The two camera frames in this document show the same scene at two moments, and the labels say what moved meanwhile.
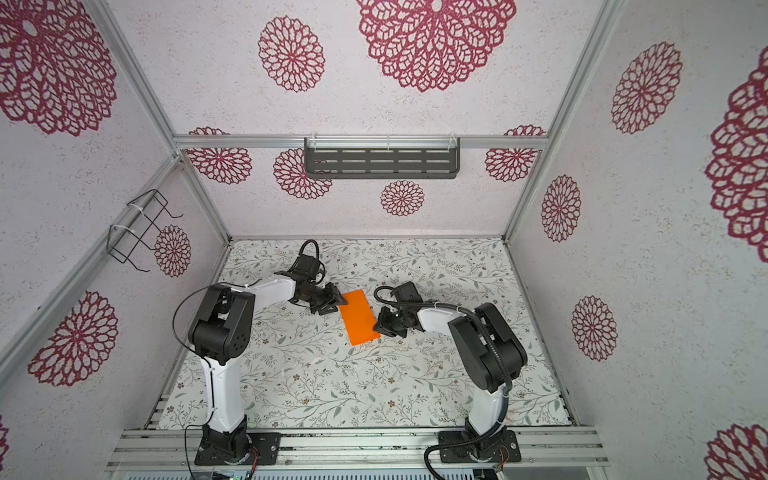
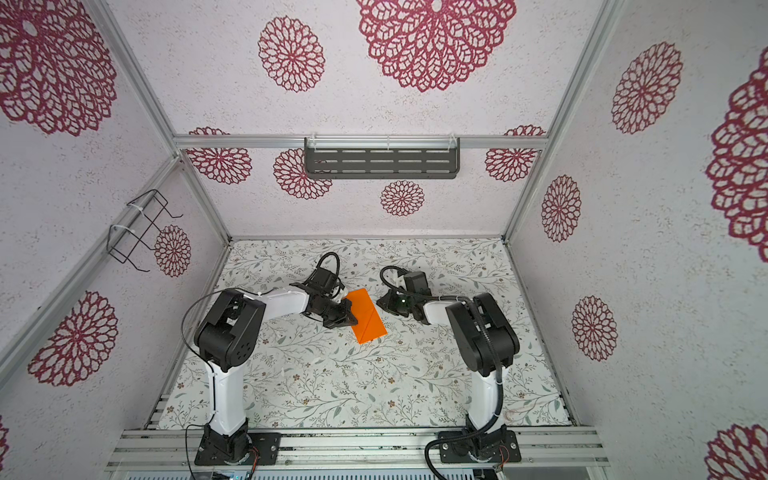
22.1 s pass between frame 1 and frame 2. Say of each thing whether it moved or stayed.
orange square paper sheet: stayed
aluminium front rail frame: stayed
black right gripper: moved
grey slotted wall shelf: stayed
